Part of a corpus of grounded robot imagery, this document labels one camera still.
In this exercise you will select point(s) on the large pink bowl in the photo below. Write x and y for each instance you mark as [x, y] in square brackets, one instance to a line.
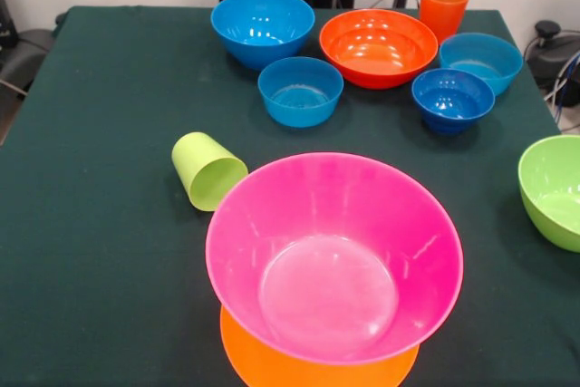
[326, 215]

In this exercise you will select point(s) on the large light orange bowl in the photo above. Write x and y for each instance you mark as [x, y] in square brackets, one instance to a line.
[254, 360]

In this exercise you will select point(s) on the small light blue bowl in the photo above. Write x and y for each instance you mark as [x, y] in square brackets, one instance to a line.
[498, 60]
[299, 106]

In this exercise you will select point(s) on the light green cup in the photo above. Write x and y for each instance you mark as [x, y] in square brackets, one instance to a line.
[199, 160]

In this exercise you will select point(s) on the shallow red-orange bowl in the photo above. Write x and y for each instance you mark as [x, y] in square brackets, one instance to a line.
[376, 51]

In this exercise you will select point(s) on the medium blue bowl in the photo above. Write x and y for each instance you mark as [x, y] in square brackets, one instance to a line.
[263, 20]

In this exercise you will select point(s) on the small dark blue bowl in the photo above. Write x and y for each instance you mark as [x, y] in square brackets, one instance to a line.
[453, 101]

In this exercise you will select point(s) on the dark green tablecloth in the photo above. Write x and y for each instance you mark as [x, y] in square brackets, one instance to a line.
[90, 224]

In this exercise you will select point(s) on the red-orange cup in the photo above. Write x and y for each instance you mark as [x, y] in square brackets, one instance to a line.
[444, 11]

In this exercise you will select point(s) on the light green bowl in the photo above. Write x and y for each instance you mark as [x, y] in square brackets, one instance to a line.
[553, 187]

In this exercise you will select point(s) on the dark grey chair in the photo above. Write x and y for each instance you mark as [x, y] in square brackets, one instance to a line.
[27, 56]

